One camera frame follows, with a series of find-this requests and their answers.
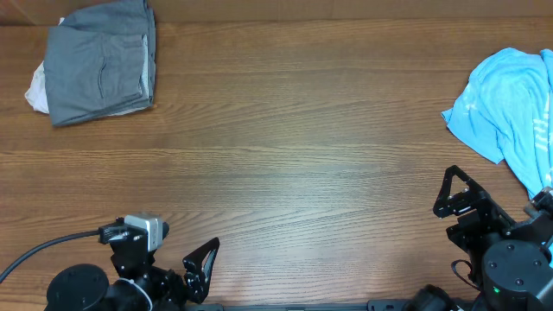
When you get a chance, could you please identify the grey shorts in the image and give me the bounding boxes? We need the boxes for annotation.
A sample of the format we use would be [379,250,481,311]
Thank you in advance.
[42,0,157,128]

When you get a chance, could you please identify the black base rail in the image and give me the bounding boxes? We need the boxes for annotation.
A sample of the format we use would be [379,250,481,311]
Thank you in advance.
[184,299,408,311]

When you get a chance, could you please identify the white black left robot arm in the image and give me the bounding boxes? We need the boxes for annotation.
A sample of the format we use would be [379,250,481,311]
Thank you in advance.
[45,213,220,311]

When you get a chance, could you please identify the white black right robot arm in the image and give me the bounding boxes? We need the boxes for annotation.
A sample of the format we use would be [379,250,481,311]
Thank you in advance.
[404,165,552,311]

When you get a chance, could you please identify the folded beige shorts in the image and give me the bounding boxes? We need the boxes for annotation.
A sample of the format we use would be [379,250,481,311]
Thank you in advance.
[23,16,150,117]

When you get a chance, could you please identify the light blue t-shirt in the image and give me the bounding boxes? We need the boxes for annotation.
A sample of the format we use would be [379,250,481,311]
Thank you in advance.
[441,47,553,264]

